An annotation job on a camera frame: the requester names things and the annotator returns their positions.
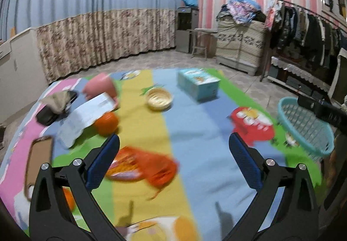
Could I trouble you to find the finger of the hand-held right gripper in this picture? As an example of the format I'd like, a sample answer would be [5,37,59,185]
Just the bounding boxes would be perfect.
[297,95,347,133]

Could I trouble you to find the grey water dispenser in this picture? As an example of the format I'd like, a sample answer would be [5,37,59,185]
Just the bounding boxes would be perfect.
[176,6,200,53]

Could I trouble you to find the pile of clothes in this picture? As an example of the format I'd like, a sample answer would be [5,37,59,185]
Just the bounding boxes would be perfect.
[217,0,267,25]

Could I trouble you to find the blue and floral curtain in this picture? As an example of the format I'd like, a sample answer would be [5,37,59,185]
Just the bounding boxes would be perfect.
[0,0,182,84]

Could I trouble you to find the brown phone case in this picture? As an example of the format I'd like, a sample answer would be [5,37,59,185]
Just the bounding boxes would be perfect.
[24,135,54,201]

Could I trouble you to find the white cabinet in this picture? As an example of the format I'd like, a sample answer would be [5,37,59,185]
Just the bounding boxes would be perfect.
[0,27,49,122]

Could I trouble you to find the pink cup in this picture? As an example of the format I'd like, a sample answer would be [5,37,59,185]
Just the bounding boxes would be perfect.
[82,73,118,103]

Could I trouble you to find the cabinet under patterned cloth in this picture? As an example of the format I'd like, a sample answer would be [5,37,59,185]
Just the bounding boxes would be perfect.
[216,17,266,76]

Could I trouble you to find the orange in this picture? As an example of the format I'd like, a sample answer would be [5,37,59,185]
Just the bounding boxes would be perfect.
[93,112,120,136]
[62,187,76,211]

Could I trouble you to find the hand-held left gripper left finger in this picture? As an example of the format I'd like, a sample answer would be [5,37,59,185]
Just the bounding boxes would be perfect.
[28,134,128,241]

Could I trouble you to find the pink hanging bag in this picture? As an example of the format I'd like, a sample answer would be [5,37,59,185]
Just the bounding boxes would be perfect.
[264,0,280,30]

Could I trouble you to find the black case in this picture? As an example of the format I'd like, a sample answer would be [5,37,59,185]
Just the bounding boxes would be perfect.
[36,90,79,126]

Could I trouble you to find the khaki cloth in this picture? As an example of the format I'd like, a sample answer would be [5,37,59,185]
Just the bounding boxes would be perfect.
[41,91,72,115]

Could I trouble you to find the clothes rack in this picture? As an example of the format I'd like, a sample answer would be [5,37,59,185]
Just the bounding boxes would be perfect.
[260,0,347,100]

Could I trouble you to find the row of hanging clothes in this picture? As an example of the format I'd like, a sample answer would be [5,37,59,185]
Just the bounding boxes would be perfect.
[271,2,347,68]

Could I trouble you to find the orange plastic bag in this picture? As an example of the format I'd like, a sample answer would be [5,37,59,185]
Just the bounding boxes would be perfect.
[104,146,179,187]

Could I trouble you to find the white lace cloth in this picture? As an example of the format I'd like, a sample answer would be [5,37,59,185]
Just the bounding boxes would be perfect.
[271,56,334,92]

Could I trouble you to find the white paper packet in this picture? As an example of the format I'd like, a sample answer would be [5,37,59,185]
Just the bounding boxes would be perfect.
[57,92,117,148]

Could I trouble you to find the blue and white box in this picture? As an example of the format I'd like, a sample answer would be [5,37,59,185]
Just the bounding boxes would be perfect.
[177,68,221,102]

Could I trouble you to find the teal plastic basket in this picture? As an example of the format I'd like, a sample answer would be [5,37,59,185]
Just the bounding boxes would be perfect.
[277,97,335,161]

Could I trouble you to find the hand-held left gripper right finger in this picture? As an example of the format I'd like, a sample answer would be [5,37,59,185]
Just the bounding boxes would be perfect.
[228,133,319,241]

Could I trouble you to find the yellow bowl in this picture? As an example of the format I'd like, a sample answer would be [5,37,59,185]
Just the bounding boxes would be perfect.
[146,88,173,111]

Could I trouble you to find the small side table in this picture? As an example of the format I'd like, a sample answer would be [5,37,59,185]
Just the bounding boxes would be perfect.
[187,28,217,58]

